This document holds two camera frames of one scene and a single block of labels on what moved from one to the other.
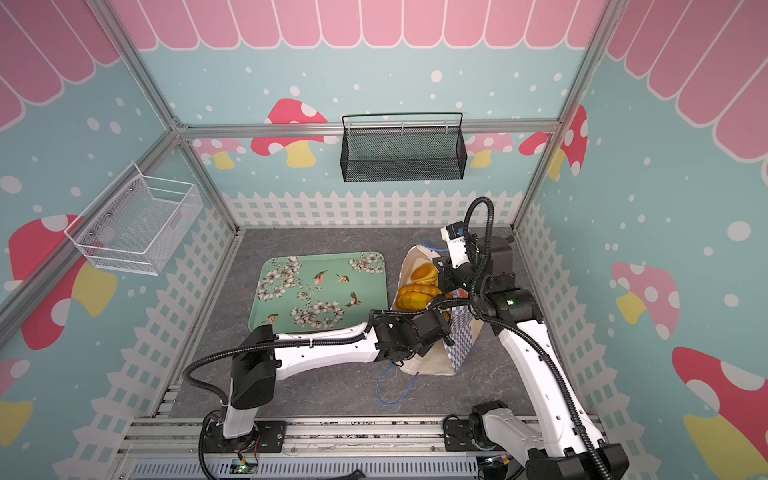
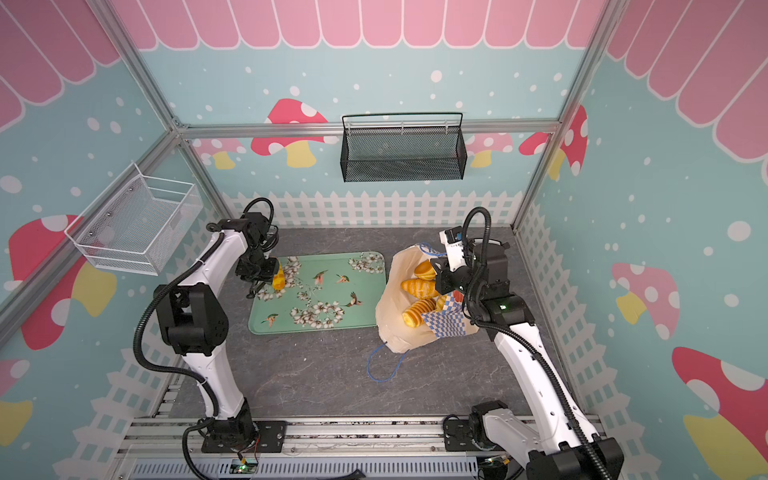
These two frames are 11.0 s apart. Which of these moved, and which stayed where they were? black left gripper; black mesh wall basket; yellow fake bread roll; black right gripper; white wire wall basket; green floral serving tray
Moved: black left gripper; yellow fake bread roll
Stayed: green floral serving tray; black mesh wall basket; white wire wall basket; black right gripper
